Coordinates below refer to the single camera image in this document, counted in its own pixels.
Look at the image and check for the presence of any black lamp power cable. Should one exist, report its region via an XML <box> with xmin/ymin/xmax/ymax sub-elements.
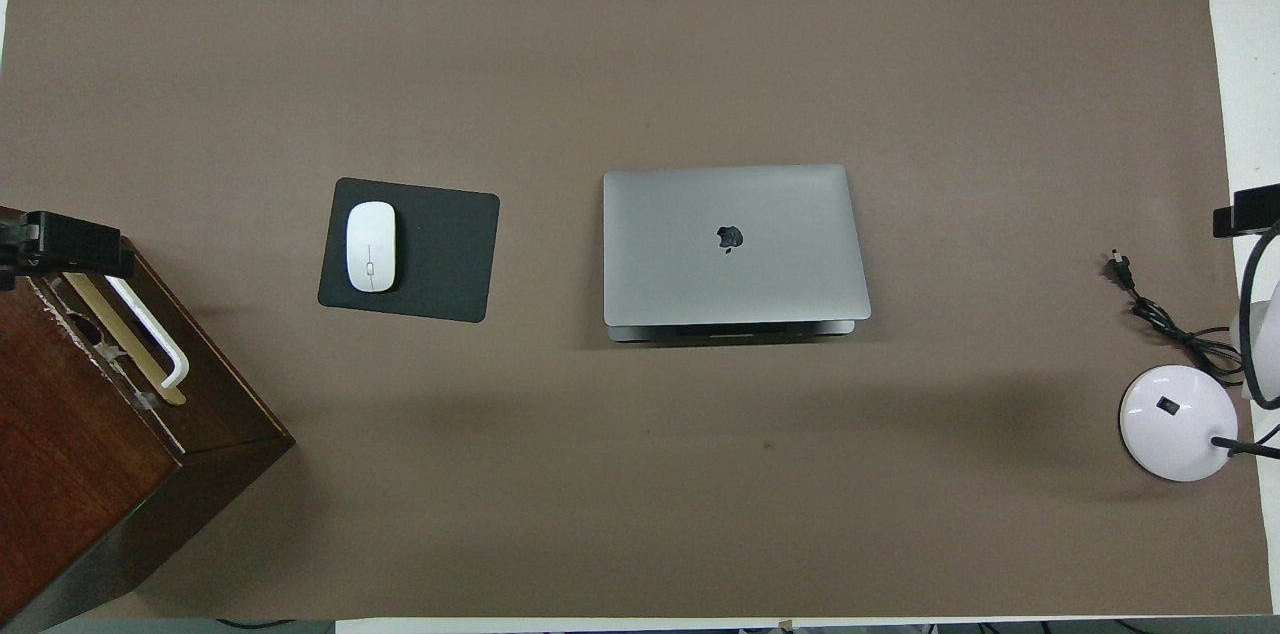
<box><xmin>1108</xmin><ymin>251</ymin><xmax>1246</xmax><ymax>385</ymax></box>

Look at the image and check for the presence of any white desk lamp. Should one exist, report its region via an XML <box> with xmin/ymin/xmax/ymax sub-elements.
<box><xmin>1118</xmin><ymin>222</ymin><xmax>1280</xmax><ymax>483</ymax></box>

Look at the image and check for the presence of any silver grey laptop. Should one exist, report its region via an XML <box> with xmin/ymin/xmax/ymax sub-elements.
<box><xmin>602</xmin><ymin>164</ymin><xmax>872</xmax><ymax>343</ymax></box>

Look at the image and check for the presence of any gold handle back plate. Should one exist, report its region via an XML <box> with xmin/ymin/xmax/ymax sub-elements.
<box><xmin>62</xmin><ymin>272</ymin><xmax>188</xmax><ymax>407</ymax></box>

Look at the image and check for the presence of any black mouse pad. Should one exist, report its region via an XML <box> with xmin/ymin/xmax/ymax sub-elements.
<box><xmin>318</xmin><ymin>177</ymin><xmax>501</xmax><ymax>324</ymax></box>

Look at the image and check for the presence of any dark brown wooden box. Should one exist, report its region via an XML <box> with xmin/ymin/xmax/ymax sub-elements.
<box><xmin>0</xmin><ymin>204</ymin><xmax>296</xmax><ymax>634</ymax></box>

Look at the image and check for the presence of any brown table mat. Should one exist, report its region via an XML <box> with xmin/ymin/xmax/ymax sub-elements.
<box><xmin>0</xmin><ymin>0</ymin><xmax>1273</xmax><ymax>620</ymax></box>

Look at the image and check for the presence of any white box handle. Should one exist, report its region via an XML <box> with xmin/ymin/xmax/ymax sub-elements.
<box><xmin>105</xmin><ymin>276</ymin><xmax>191</xmax><ymax>390</ymax></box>

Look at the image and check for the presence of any white computer mouse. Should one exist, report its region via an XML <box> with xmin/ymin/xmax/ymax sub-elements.
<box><xmin>346</xmin><ymin>201</ymin><xmax>398</xmax><ymax>294</ymax></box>

